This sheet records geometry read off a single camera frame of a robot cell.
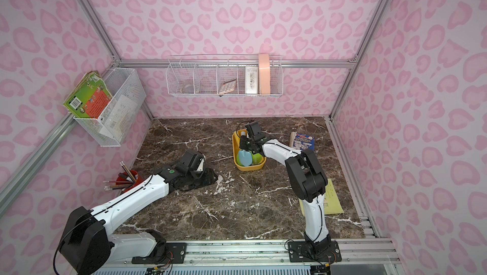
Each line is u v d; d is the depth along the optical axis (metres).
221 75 1.06
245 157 0.95
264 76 0.87
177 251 0.73
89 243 0.39
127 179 0.84
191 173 0.66
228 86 0.95
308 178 0.53
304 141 1.06
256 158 0.96
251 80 0.93
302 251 0.72
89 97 0.72
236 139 1.00
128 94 0.92
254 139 0.78
